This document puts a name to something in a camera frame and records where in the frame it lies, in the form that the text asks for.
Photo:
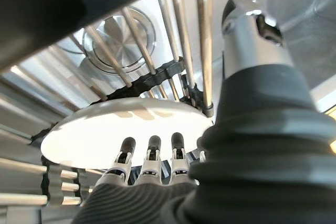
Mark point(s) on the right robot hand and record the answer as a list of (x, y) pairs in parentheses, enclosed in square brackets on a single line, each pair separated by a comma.
[(249, 155)]

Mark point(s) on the cream round plate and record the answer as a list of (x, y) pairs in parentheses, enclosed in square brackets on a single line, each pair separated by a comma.
[(105, 134)]

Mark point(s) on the stainless steel kitchen sink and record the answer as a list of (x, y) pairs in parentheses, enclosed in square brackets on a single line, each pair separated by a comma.
[(302, 11)]

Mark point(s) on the round steel sink drain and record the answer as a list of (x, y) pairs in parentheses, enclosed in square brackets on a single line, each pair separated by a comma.
[(126, 48)]

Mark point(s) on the black sink dish rack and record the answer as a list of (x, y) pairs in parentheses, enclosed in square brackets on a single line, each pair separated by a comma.
[(39, 11)]

